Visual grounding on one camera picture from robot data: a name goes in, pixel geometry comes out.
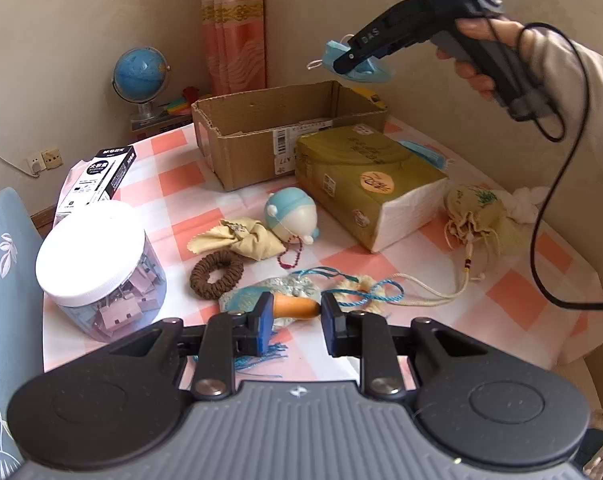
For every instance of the gold tissue pack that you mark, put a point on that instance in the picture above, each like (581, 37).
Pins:
(374, 187)

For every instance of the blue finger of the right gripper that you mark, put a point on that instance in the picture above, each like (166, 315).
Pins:
(406, 23)

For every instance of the clear jar white lid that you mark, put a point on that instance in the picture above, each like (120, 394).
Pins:
(99, 267)

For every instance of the orange rubber finger cot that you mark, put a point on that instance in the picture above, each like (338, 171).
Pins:
(299, 308)

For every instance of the wall power socket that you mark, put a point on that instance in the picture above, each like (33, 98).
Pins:
(48, 159)

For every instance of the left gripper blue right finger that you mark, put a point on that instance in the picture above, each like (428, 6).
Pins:
(334, 326)

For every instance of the person's right hand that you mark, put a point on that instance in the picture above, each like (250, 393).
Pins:
(490, 54)

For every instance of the blue face mask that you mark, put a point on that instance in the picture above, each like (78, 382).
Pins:
(430, 155)
(370, 71)

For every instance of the white knotted cloth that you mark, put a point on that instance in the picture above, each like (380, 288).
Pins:
(523, 204)

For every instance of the checkered pink tablecloth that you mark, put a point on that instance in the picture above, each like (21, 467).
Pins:
(176, 196)

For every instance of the orange patterned curtain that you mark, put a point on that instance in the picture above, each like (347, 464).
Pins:
(234, 44)

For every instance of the brown hair scrunchie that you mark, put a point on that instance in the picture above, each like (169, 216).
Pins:
(216, 274)

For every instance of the cream drawstring pouch with tassel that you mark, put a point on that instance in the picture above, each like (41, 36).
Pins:
(478, 222)

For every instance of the blue white round toy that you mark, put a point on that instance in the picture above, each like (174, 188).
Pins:
(292, 215)

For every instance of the blue embroidered sachet with tassel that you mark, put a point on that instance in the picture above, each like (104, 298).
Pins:
(352, 292)

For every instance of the blue desk globe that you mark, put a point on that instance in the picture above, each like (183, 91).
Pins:
(139, 76)

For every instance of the black white pen box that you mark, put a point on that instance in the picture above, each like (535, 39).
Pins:
(94, 181)

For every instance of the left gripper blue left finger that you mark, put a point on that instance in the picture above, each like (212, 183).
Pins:
(259, 325)

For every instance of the colourful rainbow toy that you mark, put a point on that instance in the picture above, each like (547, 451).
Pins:
(182, 105)

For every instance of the beige sleeved right forearm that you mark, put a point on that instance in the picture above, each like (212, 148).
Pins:
(573, 76)

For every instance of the cardboard box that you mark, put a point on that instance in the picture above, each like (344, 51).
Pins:
(250, 137)

